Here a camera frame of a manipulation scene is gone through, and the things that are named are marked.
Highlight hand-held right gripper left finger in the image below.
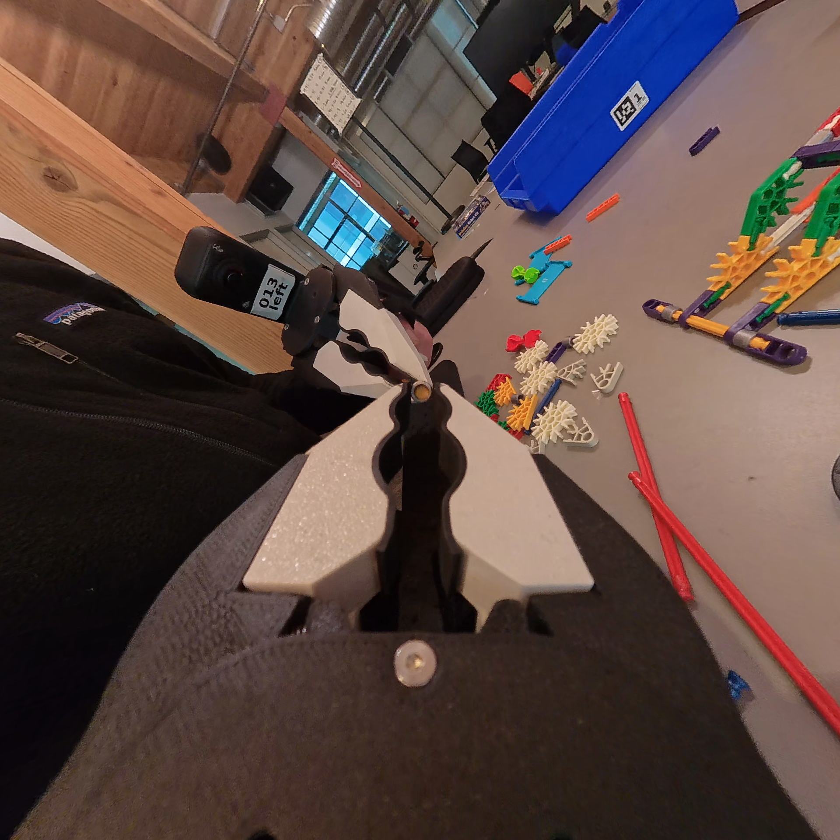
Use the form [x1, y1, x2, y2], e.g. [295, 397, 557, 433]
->
[243, 384, 413, 629]

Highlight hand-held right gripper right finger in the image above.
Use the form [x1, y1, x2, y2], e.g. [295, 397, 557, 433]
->
[432, 384, 597, 626]

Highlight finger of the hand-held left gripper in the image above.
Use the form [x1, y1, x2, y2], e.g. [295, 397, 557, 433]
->
[312, 340, 409, 400]
[336, 289, 434, 389]

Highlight multicoloured toy frame assembly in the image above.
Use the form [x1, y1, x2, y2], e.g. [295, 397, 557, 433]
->
[682, 108, 840, 339]

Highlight person's left hand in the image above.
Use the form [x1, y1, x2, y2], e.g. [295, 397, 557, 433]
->
[397, 314, 439, 361]

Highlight black office chair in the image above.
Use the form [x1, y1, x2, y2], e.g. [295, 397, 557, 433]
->
[367, 239, 487, 336]

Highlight long red rod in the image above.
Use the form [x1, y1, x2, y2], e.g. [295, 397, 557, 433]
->
[620, 392, 694, 601]
[629, 472, 840, 736]

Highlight blue plastic bin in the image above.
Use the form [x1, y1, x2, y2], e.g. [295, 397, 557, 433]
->
[487, 0, 739, 214]

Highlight white wall calendar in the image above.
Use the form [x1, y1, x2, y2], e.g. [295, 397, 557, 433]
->
[301, 54, 362, 132]

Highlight silver ventilation duct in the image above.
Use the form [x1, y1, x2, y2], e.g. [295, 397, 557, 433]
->
[302, 0, 427, 93]

